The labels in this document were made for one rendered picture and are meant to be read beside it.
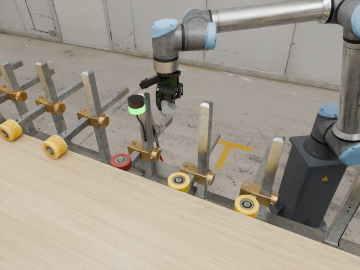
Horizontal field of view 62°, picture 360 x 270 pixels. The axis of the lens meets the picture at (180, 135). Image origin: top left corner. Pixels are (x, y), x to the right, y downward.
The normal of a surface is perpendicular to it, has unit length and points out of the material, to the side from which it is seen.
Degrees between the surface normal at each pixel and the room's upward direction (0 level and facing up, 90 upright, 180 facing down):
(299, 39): 90
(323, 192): 90
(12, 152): 0
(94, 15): 90
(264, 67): 90
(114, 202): 0
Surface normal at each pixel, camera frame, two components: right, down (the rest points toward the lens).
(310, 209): 0.12, 0.61
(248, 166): -0.01, -0.79
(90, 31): -0.40, 0.58
